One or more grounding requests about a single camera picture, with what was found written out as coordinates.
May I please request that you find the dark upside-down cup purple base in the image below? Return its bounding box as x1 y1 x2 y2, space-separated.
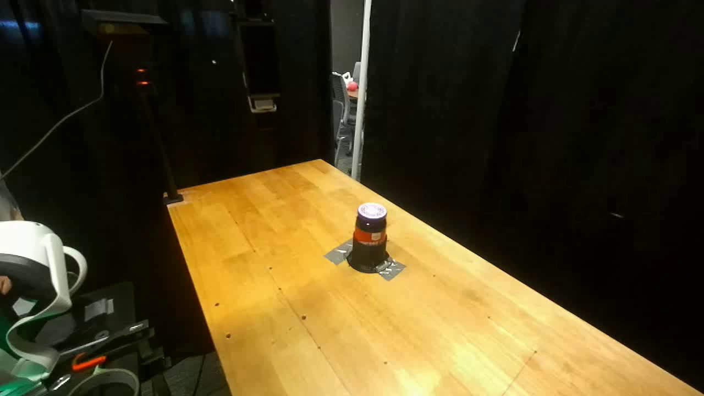
346 201 389 274

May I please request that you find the gray tape piece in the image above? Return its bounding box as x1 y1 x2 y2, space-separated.
324 240 357 266
374 258 408 281

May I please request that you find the white vertical pole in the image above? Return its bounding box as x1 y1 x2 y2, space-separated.
351 0 374 182

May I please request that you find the dark shelf cabinet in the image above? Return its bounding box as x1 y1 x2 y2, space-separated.
231 0 286 172

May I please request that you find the black curtain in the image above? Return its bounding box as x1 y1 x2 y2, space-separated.
363 0 704 382

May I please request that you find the black equipment box gray tape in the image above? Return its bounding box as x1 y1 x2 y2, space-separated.
43 280 171 396

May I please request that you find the black camera tripod stand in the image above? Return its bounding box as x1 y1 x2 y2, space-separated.
80 6 187 207

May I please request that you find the white cable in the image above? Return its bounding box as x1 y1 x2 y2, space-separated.
0 38 118 181

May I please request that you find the orange clamp handle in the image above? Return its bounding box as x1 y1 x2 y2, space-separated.
70 353 110 373

